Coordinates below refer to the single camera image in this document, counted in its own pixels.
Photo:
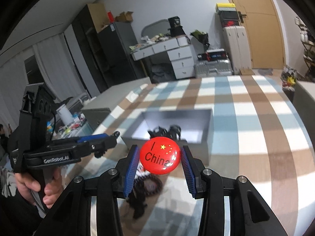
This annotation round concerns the white cylinder bottle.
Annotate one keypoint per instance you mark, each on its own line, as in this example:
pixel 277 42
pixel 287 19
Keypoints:
pixel 65 115

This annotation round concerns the grey bedside cabinet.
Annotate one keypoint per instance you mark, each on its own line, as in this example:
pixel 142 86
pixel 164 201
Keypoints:
pixel 100 107

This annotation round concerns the seated person in background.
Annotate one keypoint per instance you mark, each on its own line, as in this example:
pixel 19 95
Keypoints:
pixel 4 139

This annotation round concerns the white curtain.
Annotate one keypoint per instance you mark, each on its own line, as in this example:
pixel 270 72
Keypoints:
pixel 47 61

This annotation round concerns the black shoe box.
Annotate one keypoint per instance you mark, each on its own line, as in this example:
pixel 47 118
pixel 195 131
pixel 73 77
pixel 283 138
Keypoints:
pixel 229 18

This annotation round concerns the grey bed footboard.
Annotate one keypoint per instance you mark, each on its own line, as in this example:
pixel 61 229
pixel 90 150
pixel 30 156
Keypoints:
pixel 304 103

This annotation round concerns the plaid bed cover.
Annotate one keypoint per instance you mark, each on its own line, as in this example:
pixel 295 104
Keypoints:
pixel 257 133

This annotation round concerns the wooden door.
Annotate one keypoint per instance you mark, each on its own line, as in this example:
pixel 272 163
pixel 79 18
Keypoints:
pixel 265 36

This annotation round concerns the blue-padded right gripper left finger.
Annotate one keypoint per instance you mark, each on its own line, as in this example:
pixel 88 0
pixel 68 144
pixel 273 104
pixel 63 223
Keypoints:
pixel 114 184

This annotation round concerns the grey cardboard box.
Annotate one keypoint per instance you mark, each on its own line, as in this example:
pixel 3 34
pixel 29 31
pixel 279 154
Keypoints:
pixel 192 128

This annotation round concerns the red China flag badge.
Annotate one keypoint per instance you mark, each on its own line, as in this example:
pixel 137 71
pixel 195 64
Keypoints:
pixel 160 155

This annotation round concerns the white upright suitcase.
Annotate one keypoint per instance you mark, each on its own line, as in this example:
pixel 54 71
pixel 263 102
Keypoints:
pixel 237 47

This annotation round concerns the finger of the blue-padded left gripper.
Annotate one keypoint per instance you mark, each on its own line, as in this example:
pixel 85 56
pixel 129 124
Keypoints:
pixel 91 137

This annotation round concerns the black hair claw clip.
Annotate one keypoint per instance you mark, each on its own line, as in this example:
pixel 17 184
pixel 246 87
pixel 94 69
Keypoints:
pixel 136 201

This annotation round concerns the black red box on suitcase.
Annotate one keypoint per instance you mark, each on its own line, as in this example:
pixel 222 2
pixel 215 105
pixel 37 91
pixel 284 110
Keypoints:
pixel 212 55

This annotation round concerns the white desk with drawers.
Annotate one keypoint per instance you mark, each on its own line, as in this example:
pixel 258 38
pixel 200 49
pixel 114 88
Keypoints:
pixel 180 51

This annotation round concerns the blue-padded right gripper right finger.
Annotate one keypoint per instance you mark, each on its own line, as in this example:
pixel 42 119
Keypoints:
pixel 204 183

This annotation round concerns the black hat on desk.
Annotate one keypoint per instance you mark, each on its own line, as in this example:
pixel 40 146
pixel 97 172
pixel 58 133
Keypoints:
pixel 176 28

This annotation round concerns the black refrigerator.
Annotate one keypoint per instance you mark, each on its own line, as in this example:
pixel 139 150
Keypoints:
pixel 116 40

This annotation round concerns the shoe rack with shoes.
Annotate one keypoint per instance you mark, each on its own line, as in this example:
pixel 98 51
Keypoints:
pixel 307 40

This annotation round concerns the yellow-lid shoe box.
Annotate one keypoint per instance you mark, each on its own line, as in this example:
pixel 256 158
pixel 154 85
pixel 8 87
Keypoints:
pixel 220 7

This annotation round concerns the silver flat suitcase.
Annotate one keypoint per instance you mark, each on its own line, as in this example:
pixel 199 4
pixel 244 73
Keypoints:
pixel 213 68

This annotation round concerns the cardboard box on fridge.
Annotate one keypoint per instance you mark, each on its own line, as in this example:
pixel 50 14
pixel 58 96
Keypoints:
pixel 124 17

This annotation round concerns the grey arched mirror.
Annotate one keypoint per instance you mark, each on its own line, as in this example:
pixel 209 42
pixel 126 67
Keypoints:
pixel 156 28

